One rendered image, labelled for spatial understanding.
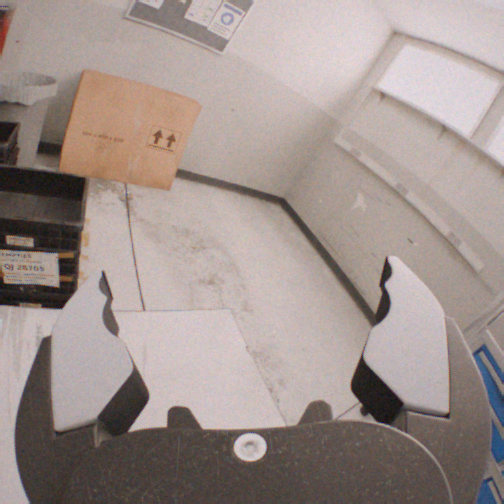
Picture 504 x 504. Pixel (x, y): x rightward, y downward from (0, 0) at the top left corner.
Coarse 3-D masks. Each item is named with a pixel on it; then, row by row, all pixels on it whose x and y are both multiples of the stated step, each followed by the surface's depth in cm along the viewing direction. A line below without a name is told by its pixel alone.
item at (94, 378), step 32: (96, 288) 9; (64, 320) 8; (96, 320) 8; (64, 352) 6; (96, 352) 6; (128, 352) 7; (64, 384) 5; (96, 384) 5; (128, 384) 6; (64, 416) 4; (96, 416) 5; (128, 416) 6
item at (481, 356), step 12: (480, 348) 93; (480, 360) 91; (492, 360) 86; (480, 372) 89; (492, 372) 83; (492, 384) 82; (492, 396) 80; (492, 408) 78; (492, 420) 75; (492, 432) 73; (492, 444) 70
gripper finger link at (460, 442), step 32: (448, 320) 7; (448, 352) 6; (480, 384) 4; (416, 416) 4; (448, 416) 4; (480, 416) 4; (448, 448) 3; (480, 448) 3; (448, 480) 3; (480, 480) 2
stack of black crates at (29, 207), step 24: (0, 168) 59; (24, 168) 65; (0, 192) 64; (24, 192) 70; (48, 192) 76; (72, 192) 81; (0, 216) 48; (24, 216) 65; (48, 216) 71; (72, 216) 78; (0, 240) 53; (24, 240) 57; (48, 240) 62; (72, 240) 66; (0, 264) 57; (72, 264) 72; (0, 288) 62; (24, 288) 68; (48, 288) 74; (72, 288) 79
